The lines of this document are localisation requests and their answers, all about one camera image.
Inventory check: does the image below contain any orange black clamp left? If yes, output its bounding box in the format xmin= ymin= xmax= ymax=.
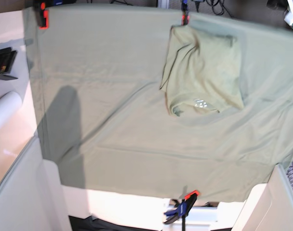
xmin=33 ymin=0 xmax=49 ymax=30

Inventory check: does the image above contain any green table cloth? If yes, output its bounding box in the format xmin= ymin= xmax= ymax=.
xmin=23 ymin=4 xmax=293 ymax=202

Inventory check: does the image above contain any orange black clamp middle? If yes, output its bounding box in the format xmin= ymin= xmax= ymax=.
xmin=181 ymin=0 xmax=189 ymax=26

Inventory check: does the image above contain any white paper roll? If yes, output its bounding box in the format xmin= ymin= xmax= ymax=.
xmin=0 ymin=91 xmax=23 ymax=129

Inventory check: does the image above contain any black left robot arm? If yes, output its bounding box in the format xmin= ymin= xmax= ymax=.
xmin=267 ymin=0 xmax=289 ymax=10

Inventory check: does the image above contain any black tablet on stand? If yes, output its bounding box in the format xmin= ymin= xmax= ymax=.
xmin=0 ymin=47 xmax=18 ymax=81

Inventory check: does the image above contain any black cables bundle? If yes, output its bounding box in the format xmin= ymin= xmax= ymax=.
xmin=191 ymin=0 xmax=233 ymax=18

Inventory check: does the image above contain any orange black clamp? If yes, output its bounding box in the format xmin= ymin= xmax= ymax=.
xmin=181 ymin=0 xmax=189 ymax=26
xmin=33 ymin=0 xmax=49 ymax=30

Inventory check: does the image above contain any light green T-shirt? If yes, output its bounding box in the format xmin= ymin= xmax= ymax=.
xmin=160 ymin=26 xmax=244 ymax=117

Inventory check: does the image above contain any blue orange bar clamp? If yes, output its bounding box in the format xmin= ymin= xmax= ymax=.
xmin=163 ymin=190 xmax=200 ymax=231

